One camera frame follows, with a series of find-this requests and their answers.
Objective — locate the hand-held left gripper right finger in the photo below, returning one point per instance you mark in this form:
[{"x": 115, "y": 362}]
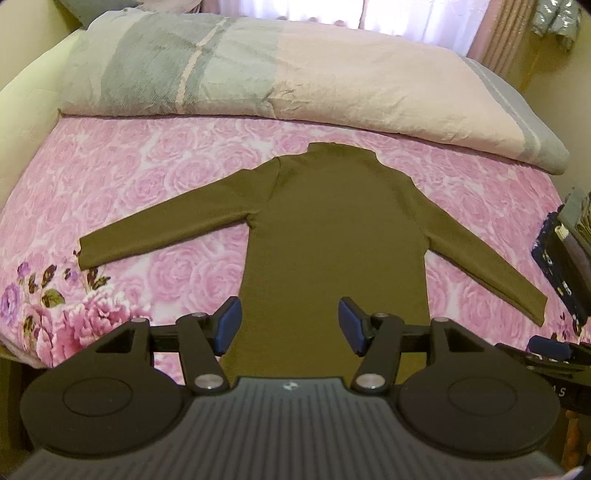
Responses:
[{"x": 351, "y": 325}]

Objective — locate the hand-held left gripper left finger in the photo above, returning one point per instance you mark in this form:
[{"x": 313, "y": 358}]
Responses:
[{"x": 229, "y": 325}]

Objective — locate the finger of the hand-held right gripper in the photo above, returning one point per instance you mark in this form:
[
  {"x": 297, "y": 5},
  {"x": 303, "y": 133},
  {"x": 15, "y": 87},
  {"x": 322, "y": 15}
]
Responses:
[{"x": 549, "y": 347}]

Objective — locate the olive long-sleeve sweater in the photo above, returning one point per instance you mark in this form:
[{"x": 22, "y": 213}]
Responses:
[{"x": 332, "y": 221}]

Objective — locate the small stack of folded clothes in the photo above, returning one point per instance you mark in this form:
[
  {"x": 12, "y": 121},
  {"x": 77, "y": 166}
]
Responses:
[{"x": 554, "y": 267}]

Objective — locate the dark grey folded garment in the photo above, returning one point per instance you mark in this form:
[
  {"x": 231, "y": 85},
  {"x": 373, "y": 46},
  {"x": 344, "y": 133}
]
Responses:
[{"x": 579, "y": 267}]

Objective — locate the olive folded garment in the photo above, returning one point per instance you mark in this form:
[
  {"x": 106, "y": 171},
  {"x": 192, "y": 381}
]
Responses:
[{"x": 584, "y": 221}]

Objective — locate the light grey folded garment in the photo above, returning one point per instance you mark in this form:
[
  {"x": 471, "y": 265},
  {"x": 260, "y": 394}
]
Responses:
[{"x": 571, "y": 207}]

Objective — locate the pink floral blanket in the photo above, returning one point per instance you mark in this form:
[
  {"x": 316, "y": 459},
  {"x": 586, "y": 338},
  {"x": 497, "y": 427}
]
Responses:
[{"x": 138, "y": 161}]

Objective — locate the grey and pink folded duvet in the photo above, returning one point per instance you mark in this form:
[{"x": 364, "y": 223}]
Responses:
[{"x": 323, "y": 69}]

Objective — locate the cream quilted headboard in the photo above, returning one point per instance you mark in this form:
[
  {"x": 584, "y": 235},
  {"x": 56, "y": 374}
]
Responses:
[{"x": 27, "y": 115}]

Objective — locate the pink curtain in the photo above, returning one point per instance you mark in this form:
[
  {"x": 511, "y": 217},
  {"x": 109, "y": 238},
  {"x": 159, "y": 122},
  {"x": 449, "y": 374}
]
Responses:
[{"x": 415, "y": 18}]

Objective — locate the lilac pillow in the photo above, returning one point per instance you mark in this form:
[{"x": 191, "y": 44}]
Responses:
[{"x": 171, "y": 4}]

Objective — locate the shiny silver jacket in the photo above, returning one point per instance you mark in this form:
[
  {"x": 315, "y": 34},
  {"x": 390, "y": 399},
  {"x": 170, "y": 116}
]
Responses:
[{"x": 556, "y": 21}]

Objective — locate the grey pillow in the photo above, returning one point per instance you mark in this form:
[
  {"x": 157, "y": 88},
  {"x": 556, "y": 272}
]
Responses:
[{"x": 99, "y": 8}]

